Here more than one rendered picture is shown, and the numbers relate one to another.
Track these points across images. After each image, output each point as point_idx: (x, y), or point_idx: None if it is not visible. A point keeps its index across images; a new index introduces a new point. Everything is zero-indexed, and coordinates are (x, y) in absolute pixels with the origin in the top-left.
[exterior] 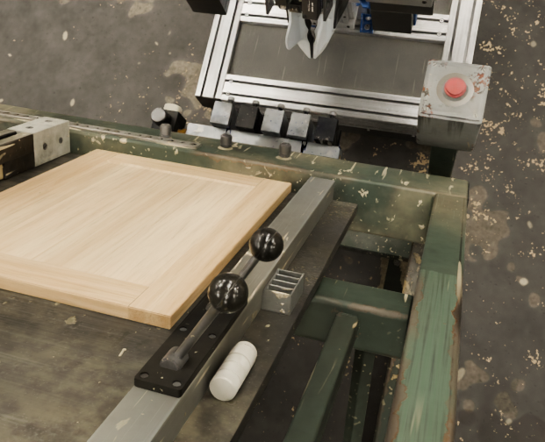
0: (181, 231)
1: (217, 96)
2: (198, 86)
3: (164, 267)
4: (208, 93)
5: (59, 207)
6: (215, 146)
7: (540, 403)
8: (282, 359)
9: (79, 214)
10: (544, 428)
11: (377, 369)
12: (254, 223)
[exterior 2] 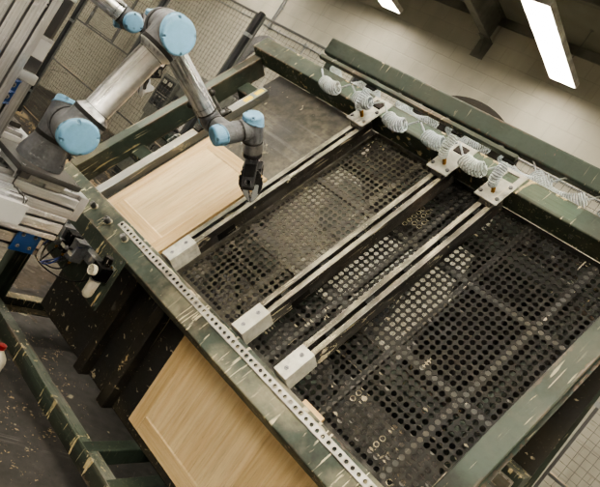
0: (177, 173)
1: None
2: None
3: (196, 156)
4: None
5: (205, 196)
6: (112, 223)
7: (10, 289)
8: (79, 381)
9: (201, 189)
10: (19, 289)
11: (47, 342)
12: (151, 172)
